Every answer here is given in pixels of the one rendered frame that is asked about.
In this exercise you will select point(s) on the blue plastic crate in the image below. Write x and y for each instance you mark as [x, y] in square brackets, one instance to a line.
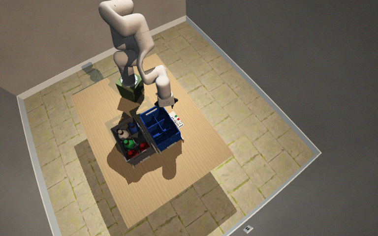
[166, 123]

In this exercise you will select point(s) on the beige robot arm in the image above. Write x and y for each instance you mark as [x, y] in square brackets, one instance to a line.
[131, 35]

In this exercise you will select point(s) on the red bottle with pink label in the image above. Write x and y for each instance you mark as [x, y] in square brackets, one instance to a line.
[143, 146]
[132, 153]

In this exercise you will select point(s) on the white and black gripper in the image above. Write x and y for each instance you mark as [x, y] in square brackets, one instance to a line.
[166, 102]

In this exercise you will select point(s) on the grey plastic crate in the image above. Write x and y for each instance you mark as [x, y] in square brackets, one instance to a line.
[138, 138]

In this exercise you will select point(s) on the green bottle with pale green label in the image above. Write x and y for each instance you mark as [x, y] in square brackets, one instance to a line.
[129, 144]

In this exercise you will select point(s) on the white paper pick list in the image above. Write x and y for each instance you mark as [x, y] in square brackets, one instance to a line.
[175, 118]

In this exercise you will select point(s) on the blue bottle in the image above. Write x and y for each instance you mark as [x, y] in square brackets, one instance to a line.
[134, 128]

